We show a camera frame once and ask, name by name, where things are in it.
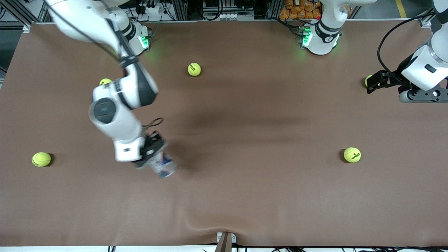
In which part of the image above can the white power strip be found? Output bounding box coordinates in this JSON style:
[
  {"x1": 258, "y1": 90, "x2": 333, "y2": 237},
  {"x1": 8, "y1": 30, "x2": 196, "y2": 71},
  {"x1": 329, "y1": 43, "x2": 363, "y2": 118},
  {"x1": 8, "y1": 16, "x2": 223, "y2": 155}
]
[{"x1": 202, "y1": 12, "x2": 245, "y2": 21}]

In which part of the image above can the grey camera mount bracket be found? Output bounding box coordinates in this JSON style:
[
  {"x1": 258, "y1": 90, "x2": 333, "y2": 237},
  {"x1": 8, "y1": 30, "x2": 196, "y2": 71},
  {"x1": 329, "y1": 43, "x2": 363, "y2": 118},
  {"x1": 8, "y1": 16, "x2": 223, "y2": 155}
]
[{"x1": 216, "y1": 232, "x2": 237, "y2": 252}]

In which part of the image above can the aluminium frame beam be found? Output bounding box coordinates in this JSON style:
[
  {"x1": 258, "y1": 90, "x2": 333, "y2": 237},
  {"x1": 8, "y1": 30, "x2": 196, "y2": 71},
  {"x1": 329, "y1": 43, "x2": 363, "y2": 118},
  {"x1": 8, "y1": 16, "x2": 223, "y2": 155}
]
[
  {"x1": 418, "y1": 9, "x2": 436, "y2": 28},
  {"x1": 0, "y1": 0, "x2": 34, "y2": 33}
]

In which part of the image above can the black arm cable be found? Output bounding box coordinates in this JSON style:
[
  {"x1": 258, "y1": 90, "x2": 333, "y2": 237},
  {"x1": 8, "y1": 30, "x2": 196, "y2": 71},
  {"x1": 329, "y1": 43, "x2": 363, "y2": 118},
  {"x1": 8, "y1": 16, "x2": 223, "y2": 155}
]
[
  {"x1": 56, "y1": 0, "x2": 164, "y2": 133},
  {"x1": 377, "y1": 12, "x2": 436, "y2": 78}
]

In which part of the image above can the orange bag pile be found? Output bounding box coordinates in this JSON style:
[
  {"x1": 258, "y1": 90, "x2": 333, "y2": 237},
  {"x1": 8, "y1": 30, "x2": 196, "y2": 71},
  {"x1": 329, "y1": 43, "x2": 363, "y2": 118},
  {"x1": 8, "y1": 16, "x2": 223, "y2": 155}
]
[{"x1": 279, "y1": 0, "x2": 322, "y2": 20}]

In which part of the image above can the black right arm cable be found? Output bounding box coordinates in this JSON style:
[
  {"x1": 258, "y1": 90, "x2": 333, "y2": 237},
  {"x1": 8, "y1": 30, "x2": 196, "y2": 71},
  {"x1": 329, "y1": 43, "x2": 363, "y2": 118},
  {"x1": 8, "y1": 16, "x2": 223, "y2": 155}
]
[{"x1": 56, "y1": 0, "x2": 164, "y2": 133}]

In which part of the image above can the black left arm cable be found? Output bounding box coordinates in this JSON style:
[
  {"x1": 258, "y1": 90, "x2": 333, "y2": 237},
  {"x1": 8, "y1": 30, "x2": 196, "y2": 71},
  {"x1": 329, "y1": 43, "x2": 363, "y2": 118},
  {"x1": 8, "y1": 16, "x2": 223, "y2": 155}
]
[{"x1": 377, "y1": 12, "x2": 436, "y2": 78}]

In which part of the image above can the power strip with black plugs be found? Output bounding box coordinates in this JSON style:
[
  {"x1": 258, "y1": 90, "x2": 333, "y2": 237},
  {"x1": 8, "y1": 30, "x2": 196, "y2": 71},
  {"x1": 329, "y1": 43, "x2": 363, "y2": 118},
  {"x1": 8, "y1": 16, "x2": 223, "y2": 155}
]
[{"x1": 135, "y1": 0, "x2": 169, "y2": 15}]

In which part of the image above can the clear tennis ball can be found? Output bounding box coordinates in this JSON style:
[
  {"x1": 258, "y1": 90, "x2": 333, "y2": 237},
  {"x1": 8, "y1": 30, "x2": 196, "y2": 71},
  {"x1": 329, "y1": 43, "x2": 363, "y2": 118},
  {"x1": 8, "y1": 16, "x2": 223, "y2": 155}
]
[{"x1": 149, "y1": 152, "x2": 177, "y2": 179}]

